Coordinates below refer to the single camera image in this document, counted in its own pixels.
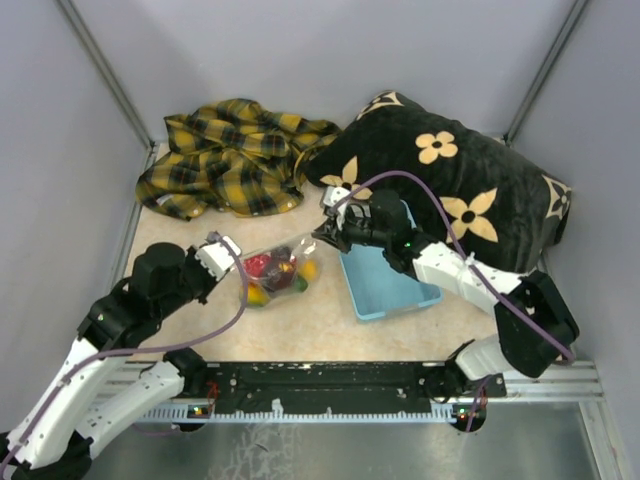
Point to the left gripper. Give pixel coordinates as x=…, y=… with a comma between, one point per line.
x=211, y=283

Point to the orange yellow fruit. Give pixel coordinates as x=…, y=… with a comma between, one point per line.
x=309, y=270

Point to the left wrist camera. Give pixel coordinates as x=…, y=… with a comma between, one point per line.
x=218, y=254

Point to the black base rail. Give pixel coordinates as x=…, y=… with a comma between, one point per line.
x=328, y=387

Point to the yellow plaid shirt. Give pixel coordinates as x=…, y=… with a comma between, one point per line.
x=236, y=156

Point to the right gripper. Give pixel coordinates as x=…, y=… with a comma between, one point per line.
x=331, y=231

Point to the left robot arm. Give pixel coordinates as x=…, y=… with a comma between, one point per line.
x=65, y=431

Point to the green orange mango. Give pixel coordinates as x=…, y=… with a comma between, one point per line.
x=300, y=284

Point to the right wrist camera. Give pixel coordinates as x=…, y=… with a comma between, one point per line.
x=334, y=202

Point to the large dark red fruit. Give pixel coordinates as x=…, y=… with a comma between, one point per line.
x=278, y=276

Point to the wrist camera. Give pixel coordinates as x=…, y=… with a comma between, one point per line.
x=334, y=202
x=218, y=254

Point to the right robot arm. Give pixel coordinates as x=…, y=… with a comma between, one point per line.
x=534, y=325

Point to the clear zip top bag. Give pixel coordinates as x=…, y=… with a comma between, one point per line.
x=303, y=247

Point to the black floral pillow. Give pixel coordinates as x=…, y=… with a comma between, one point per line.
x=460, y=185

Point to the small yellow fruit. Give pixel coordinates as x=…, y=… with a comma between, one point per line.
x=257, y=297

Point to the red apple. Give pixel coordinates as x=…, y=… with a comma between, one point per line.
x=255, y=265

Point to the light blue plastic basket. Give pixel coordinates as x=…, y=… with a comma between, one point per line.
x=378, y=292

